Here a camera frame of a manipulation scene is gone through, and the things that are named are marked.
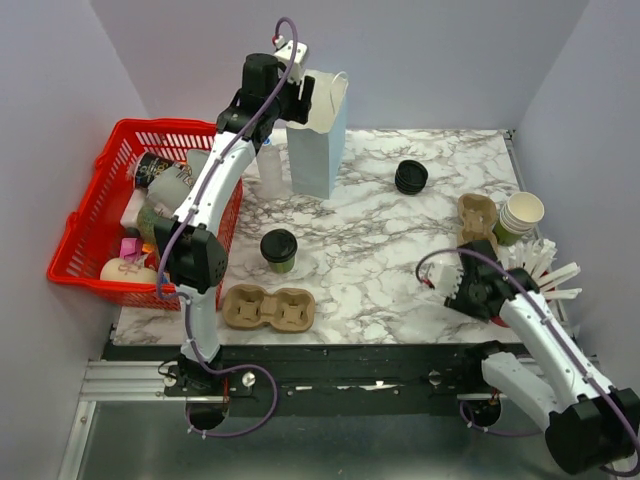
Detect clear plastic water bottle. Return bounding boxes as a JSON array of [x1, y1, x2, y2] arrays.
[[256, 138, 283, 198]]

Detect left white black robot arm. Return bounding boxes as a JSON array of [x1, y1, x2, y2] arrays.
[[154, 43, 315, 395]]

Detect black cup lid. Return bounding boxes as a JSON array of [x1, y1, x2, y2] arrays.
[[260, 229, 298, 263]]

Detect green paper cup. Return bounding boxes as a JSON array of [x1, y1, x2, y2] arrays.
[[268, 257, 295, 274]]

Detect brown pulp cup carrier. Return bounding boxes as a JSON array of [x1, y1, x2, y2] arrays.
[[222, 284, 316, 334]]

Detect grey printed pouch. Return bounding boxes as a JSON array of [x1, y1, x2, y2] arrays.
[[147, 165, 195, 218]]

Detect red cup holder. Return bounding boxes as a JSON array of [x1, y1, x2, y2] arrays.
[[490, 315, 510, 329]]

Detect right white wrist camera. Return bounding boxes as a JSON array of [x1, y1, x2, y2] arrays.
[[425, 262, 464, 298]]

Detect green round pouch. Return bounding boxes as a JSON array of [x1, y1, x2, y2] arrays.
[[136, 205, 160, 245]]

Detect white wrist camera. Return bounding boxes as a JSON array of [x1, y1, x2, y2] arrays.
[[425, 262, 464, 298], [272, 34, 309, 85]]

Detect black snack can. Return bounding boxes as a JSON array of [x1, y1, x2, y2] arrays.
[[131, 152, 189, 188]]

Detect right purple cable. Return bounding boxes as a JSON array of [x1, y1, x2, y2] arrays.
[[414, 247, 640, 476]]

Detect stack of black lids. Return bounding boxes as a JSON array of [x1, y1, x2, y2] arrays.
[[394, 160, 429, 195]]

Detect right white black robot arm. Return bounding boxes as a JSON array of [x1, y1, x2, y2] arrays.
[[425, 240, 639, 475]]

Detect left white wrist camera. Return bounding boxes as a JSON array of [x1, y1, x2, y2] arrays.
[[272, 34, 309, 85]]

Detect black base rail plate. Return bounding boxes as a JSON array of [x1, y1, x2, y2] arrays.
[[99, 342, 586, 421]]

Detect grey crumpled bag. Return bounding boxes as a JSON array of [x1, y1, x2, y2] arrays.
[[186, 149, 210, 179]]

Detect pink small box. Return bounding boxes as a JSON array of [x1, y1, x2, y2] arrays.
[[119, 237, 150, 263]]

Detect light blue paper bag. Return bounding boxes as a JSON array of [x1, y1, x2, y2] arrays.
[[286, 70, 349, 199]]

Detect beige round bun toy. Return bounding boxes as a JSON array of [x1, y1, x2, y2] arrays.
[[100, 258, 157, 284]]

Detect stack of green paper cups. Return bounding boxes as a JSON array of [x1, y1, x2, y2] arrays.
[[493, 192, 545, 246]]

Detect red plastic basket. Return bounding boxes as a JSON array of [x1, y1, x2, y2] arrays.
[[47, 118, 216, 311]]

